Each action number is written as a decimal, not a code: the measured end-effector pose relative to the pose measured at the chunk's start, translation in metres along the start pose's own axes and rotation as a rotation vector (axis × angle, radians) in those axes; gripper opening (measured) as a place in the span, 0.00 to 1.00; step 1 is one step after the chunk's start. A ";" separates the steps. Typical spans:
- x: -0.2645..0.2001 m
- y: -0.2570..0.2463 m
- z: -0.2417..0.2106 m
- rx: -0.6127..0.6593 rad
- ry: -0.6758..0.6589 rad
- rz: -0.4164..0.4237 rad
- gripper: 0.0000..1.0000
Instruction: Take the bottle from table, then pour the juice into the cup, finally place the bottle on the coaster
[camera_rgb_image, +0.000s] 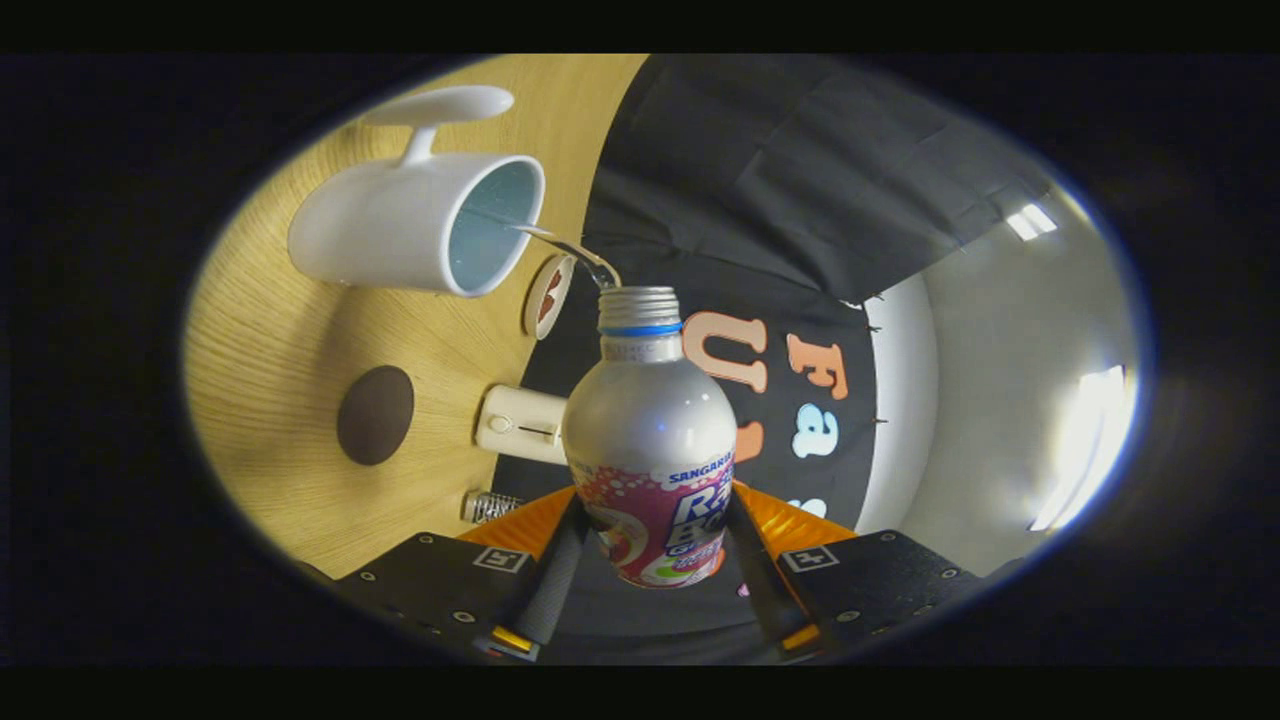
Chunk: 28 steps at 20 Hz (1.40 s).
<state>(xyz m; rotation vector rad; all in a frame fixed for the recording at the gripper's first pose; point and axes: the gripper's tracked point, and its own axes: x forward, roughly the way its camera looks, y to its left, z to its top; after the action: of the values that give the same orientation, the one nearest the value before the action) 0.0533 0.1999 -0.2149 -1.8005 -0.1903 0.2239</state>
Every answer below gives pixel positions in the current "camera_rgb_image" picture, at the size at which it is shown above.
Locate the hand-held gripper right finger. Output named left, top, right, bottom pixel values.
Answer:
left=725, top=482, right=986, bottom=656

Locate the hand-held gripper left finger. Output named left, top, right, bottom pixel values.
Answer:
left=335, top=487, right=591, bottom=663

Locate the silver juice bottle red label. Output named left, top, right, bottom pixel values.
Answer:
left=560, top=286, right=739, bottom=589

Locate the dark brown round coaster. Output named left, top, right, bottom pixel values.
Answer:
left=336, top=365, right=416, bottom=467

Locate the clear juice stream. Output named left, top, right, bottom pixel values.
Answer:
left=515, top=225, right=621, bottom=291

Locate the white cup with handle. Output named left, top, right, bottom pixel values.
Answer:
left=288, top=85, right=547, bottom=299

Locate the white toaster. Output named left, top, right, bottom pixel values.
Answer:
left=475, top=384, right=571, bottom=466

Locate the white oval plate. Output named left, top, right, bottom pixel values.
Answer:
left=522, top=253, right=577, bottom=341

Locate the wooden table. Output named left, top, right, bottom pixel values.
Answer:
left=183, top=55, right=651, bottom=581

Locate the black backdrop cloth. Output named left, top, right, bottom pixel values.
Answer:
left=490, top=55, right=1056, bottom=661

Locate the double strip ceiling light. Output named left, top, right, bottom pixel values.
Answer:
left=1005, top=203, right=1059, bottom=243

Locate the metal wire basket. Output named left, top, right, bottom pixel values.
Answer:
left=462, top=489, right=526, bottom=526

